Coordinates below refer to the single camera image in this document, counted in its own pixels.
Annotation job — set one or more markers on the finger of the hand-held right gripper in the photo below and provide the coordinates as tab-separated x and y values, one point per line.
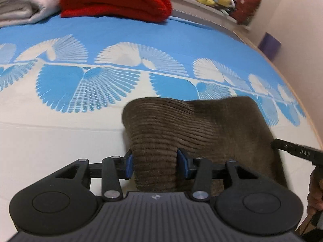
297	151

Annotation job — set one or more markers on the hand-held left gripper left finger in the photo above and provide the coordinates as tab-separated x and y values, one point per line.
130	165

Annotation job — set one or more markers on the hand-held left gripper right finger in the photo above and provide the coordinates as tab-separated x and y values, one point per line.
183	163

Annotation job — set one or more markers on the person's right hand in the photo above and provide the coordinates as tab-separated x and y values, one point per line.
315	194

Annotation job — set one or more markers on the blue white printed bed sheet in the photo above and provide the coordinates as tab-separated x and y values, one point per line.
63	136

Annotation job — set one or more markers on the purple box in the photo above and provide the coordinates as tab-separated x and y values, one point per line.
269	46

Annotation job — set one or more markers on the dark red cushion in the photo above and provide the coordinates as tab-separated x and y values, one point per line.
246	8

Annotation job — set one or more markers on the red folded blanket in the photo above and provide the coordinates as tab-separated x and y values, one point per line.
113	0

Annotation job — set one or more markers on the white folded blanket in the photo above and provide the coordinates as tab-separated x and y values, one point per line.
22	2

